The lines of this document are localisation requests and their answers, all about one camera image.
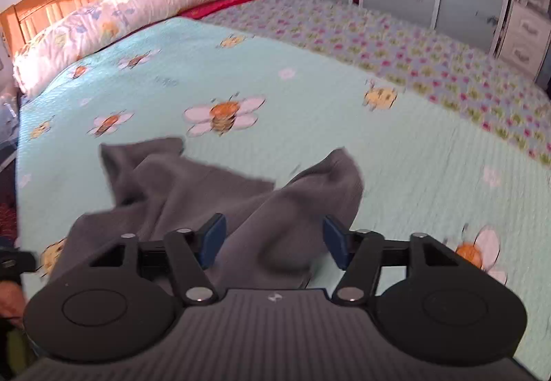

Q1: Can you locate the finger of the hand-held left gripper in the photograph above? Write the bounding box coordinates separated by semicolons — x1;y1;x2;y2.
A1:
0;251;39;280

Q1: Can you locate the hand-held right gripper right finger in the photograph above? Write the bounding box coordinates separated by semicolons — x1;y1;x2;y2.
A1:
323;215;459;305

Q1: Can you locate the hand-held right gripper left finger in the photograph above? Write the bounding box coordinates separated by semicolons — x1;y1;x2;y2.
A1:
88;213;227;306

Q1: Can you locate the grey sweater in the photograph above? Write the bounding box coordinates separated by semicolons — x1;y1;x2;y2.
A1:
41;137;366;291

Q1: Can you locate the person's left hand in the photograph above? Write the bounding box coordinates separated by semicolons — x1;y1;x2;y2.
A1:
0;280;24;327

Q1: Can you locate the mint bee-print quilt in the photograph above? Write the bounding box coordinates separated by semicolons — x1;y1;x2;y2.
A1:
15;17;551;377

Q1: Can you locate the floral bed sheet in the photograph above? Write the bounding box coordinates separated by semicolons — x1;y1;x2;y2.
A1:
202;0;551;168

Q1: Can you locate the red cloth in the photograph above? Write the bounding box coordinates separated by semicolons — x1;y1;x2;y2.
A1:
178;0;287;20

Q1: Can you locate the long floral pillow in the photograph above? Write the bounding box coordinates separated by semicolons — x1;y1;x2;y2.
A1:
13;0;293;100

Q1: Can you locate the white drawer cabinet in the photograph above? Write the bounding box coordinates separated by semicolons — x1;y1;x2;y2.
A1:
495;0;551;72

